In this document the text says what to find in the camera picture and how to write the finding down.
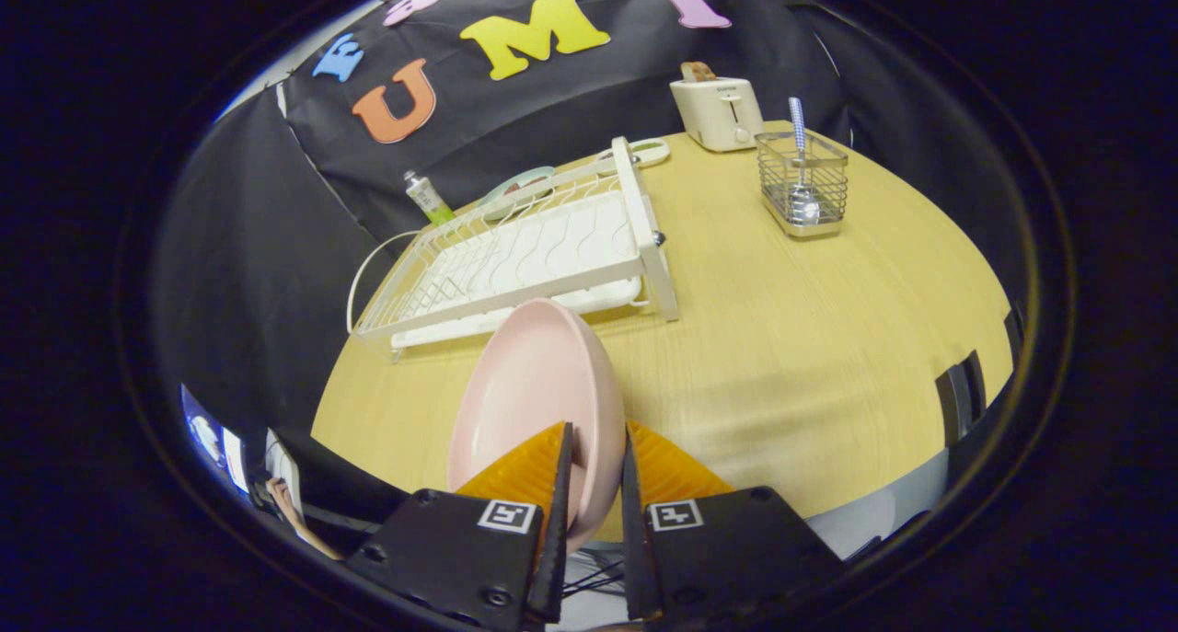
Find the white toaster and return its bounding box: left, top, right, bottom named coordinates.
left=669, top=77, right=765, bottom=153

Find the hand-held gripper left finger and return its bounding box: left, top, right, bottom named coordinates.
left=344, top=419, right=575, bottom=632

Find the teal plate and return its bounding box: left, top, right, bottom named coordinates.
left=479, top=166, right=558, bottom=221

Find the blue checkered handle spoon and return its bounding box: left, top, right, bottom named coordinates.
left=787, top=97, right=822, bottom=225

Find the green clear bottle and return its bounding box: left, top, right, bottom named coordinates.
left=404, top=171, right=455, bottom=225

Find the white wire dish rack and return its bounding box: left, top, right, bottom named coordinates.
left=346, top=136, right=680, bottom=362

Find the metal wire basket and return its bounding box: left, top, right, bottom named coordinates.
left=756, top=132, right=849, bottom=238

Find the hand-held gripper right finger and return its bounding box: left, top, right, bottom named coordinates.
left=620, top=419, right=844, bottom=631

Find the black backdrop cloth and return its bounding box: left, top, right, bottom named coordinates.
left=152, top=0, right=1032, bottom=486

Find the pink plate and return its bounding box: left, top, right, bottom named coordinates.
left=446, top=298, right=629, bottom=555

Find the white divided sauce dish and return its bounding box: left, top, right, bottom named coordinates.
left=598, top=138, right=672, bottom=168

